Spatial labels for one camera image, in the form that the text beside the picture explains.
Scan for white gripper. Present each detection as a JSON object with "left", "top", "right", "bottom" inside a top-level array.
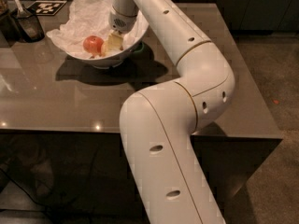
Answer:
[{"left": 107, "top": 8, "right": 136, "bottom": 50}]

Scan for yellow apple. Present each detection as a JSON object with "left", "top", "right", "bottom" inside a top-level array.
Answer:
[{"left": 101, "top": 41, "right": 123, "bottom": 57}]

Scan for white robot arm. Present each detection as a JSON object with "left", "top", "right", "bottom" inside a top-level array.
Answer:
[{"left": 109, "top": 0, "right": 235, "bottom": 224}]

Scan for red apple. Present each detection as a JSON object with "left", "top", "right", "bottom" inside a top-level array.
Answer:
[{"left": 83, "top": 35, "right": 104, "bottom": 56}]

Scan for white ceramic bowl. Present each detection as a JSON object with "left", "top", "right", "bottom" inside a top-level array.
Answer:
[{"left": 60, "top": 0, "right": 149, "bottom": 68}]

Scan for white crumpled paper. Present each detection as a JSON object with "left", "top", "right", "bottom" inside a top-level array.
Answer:
[{"left": 47, "top": 0, "right": 149, "bottom": 63}]

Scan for black white marker tag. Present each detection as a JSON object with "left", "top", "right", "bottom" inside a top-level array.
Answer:
[{"left": 29, "top": 0, "right": 66, "bottom": 16}]

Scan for black container with scoop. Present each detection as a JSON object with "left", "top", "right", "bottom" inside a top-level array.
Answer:
[{"left": 11, "top": 0, "right": 45, "bottom": 43}]

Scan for black floor cable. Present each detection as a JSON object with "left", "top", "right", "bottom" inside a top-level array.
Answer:
[{"left": 0, "top": 166, "right": 94, "bottom": 224}]

